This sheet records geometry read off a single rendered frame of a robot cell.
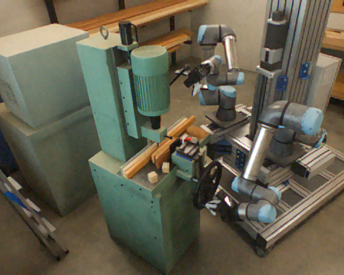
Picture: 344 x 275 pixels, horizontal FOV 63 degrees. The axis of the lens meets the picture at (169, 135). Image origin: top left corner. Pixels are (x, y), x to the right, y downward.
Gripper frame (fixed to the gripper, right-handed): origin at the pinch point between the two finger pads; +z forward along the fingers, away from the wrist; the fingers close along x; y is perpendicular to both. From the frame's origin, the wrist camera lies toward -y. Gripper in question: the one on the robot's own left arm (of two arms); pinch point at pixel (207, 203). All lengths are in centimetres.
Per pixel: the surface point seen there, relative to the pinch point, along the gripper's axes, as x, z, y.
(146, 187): -16.0, 19.2, -20.4
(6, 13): 44, 209, -178
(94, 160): -12, 67, -35
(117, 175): -13, 49, -25
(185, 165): 6.5, 11.0, -19.1
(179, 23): 314, 229, -116
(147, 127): 7, 27, -45
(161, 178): -6.8, 17.2, -19.5
